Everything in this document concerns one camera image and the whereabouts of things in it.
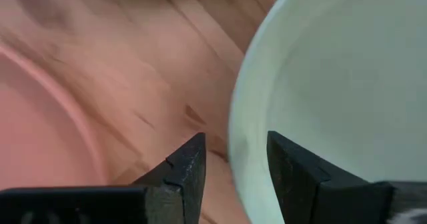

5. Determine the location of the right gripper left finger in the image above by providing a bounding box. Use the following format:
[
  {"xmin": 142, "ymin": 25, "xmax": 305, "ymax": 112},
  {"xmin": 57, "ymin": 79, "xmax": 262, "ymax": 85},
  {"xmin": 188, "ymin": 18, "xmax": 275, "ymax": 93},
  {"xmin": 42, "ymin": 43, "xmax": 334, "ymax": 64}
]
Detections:
[{"xmin": 0, "ymin": 132, "xmax": 207, "ymax": 224}]

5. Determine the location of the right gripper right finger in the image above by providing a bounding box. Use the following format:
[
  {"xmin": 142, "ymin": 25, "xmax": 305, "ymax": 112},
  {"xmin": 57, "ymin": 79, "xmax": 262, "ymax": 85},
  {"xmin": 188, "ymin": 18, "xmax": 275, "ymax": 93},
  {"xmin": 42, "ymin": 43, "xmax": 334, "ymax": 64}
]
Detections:
[{"xmin": 266, "ymin": 130, "xmax": 395, "ymax": 224}]

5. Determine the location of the pale green plate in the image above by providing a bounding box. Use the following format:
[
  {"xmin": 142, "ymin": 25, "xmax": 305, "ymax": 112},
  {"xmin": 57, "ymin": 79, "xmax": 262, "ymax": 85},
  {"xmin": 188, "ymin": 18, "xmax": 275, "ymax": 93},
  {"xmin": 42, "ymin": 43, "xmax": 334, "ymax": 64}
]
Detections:
[{"xmin": 228, "ymin": 0, "xmax": 427, "ymax": 224}]

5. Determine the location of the salmon orange plate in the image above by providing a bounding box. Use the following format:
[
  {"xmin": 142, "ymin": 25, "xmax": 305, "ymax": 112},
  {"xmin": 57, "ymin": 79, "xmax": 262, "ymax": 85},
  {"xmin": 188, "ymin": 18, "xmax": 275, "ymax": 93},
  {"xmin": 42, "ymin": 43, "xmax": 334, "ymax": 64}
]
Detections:
[{"xmin": 0, "ymin": 43, "xmax": 108, "ymax": 190}]

